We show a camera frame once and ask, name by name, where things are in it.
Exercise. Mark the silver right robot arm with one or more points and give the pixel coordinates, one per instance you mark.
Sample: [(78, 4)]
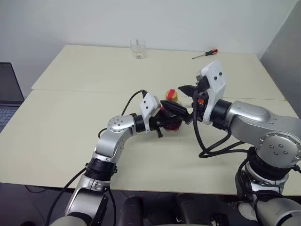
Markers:
[(254, 117)]

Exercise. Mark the yellow and red bottle cap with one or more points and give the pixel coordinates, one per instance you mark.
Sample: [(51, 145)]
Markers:
[(171, 95)]

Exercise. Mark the dark grey laptop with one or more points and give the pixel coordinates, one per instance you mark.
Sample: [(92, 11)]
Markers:
[(9, 89)]

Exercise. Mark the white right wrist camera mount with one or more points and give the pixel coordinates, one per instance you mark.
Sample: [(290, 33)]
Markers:
[(217, 89)]

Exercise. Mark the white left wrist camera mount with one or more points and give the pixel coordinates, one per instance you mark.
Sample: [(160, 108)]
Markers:
[(148, 106)]

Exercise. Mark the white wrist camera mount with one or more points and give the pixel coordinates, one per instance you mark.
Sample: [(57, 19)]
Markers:
[(217, 89), (148, 106)]

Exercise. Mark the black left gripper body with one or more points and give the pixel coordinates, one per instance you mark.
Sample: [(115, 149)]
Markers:
[(156, 123)]

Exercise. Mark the dark rounded shape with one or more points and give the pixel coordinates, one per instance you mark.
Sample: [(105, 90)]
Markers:
[(130, 212), (190, 209)]

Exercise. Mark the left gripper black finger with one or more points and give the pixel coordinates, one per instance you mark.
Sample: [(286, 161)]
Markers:
[(173, 120), (174, 107)]

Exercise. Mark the clear bottle with dark drink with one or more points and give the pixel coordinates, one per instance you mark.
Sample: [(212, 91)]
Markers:
[(173, 127)]

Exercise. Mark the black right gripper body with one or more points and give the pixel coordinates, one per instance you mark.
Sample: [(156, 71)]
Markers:
[(200, 103)]

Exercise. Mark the orange and black screwdriver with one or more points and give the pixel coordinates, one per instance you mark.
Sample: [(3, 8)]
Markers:
[(211, 52)]

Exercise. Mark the grey partition panel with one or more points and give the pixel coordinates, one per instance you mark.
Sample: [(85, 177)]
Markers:
[(282, 58)]

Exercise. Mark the clear glass tumbler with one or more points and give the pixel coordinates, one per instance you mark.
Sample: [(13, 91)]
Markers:
[(137, 50)]

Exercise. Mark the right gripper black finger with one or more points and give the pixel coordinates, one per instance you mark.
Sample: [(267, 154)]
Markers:
[(190, 117), (188, 90)]

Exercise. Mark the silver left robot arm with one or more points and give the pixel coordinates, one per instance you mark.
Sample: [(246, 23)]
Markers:
[(113, 141)]

